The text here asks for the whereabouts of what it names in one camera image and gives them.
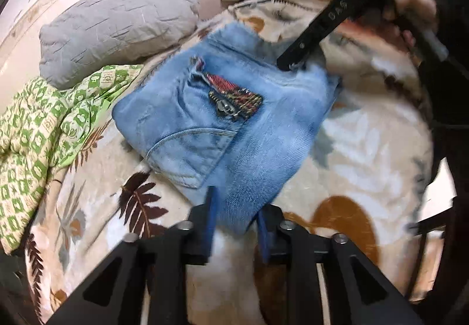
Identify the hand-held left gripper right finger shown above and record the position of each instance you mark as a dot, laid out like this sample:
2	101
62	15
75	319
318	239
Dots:
263	237

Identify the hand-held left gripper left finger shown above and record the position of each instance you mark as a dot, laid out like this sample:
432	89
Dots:
210	226

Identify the green patterned quilt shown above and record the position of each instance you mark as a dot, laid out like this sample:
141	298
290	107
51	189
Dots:
33	149

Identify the grey pillow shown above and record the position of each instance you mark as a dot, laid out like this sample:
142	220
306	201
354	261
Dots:
117	20

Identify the pinkish brown bed sheet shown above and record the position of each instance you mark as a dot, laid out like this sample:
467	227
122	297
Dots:
210	0

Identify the leaf print blanket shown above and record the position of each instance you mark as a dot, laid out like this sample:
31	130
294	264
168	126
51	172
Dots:
366	163

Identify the blue denim pants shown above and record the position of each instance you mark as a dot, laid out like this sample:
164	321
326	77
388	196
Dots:
256	134

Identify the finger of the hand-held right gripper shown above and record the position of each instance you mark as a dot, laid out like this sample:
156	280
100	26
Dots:
298	50

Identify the dark furniture frame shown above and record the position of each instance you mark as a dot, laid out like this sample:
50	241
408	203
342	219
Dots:
450	255

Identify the person's right hand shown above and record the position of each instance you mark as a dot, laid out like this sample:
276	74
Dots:
414	2

